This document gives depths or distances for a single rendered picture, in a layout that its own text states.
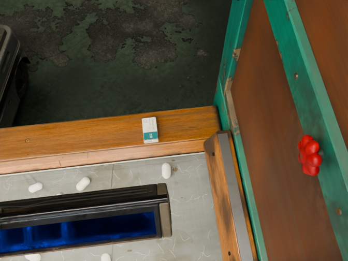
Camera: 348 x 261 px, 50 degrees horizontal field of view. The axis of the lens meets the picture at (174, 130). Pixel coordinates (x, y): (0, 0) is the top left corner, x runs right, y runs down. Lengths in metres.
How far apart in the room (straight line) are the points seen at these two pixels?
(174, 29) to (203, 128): 1.25
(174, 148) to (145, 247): 0.24
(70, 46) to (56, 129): 1.19
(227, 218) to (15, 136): 0.55
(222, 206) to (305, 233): 0.29
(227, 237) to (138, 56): 1.40
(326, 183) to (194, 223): 0.51
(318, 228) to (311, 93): 0.17
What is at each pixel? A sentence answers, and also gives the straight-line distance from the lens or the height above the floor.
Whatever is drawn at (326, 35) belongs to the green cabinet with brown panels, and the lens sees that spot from 0.42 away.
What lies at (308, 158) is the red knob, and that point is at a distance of 0.41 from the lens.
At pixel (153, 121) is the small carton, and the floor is 0.79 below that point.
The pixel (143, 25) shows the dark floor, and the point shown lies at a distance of 2.16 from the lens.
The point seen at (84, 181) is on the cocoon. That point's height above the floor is 0.76.
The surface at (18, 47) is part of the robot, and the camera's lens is 1.87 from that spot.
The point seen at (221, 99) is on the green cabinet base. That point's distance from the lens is 0.92.
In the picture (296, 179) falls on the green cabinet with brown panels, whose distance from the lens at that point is 0.54.
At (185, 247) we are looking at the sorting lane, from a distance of 0.88.
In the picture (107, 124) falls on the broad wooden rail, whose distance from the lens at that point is 0.96.
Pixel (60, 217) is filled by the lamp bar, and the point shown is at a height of 1.11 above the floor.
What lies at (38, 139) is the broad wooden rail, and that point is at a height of 0.76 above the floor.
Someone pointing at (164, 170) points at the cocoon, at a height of 0.76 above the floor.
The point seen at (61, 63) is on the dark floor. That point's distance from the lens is 2.07.
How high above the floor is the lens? 1.61
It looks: 64 degrees down
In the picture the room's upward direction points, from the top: straight up
